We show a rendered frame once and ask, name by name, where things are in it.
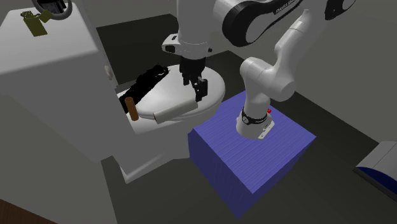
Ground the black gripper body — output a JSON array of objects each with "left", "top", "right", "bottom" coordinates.
[{"left": 179, "top": 57, "right": 207, "bottom": 79}]

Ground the white roll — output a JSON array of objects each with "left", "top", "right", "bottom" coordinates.
[{"left": 153, "top": 99, "right": 199, "bottom": 125}]

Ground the long black object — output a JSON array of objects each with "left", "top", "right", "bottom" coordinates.
[{"left": 118, "top": 64, "right": 171, "bottom": 115}]

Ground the brown cylinder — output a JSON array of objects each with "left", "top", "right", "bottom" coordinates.
[{"left": 124, "top": 96, "right": 140, "bottom": 122}]

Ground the blue robot stand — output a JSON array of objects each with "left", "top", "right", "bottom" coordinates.
[{"left": 187, "top": 90, "right": 317, "bottom": 220}]

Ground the white toilet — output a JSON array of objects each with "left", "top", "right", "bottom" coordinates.
[{"left": 0, "top": 0, "right": 226, "bottom": 185}]

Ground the grey round bowl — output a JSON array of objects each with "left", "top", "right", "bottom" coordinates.
[{"left": 31, "top": 0, "right": 74, "bottom": 21}]

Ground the olive green lighter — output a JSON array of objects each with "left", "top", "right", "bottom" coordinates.
[{"left": 20, "top": 8, "right": 54, "bottom": 38}]

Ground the grey and blue furniture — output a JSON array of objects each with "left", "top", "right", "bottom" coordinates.
[{"left": 352, "top": 141, "right": 397, "bottom": 203}]

